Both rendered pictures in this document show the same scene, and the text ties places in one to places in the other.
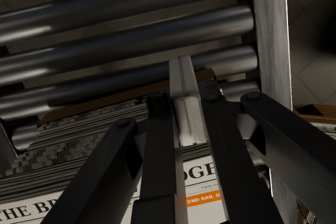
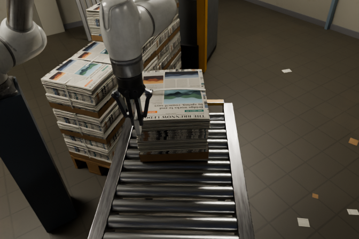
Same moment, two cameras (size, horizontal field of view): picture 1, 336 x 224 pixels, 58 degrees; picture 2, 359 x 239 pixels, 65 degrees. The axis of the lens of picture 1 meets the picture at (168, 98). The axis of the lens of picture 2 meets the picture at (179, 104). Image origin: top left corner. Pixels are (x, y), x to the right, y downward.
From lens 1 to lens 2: 79 cm
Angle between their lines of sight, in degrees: 30
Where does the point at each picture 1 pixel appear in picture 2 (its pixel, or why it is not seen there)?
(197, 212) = (150, 109)
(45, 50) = (201, 180)
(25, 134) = (221, 153)
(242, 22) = (124, 174)
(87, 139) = (182, 137)
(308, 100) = (102, 177)
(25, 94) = (216, 168)
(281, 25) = (111, 170)
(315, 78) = (94, 189)
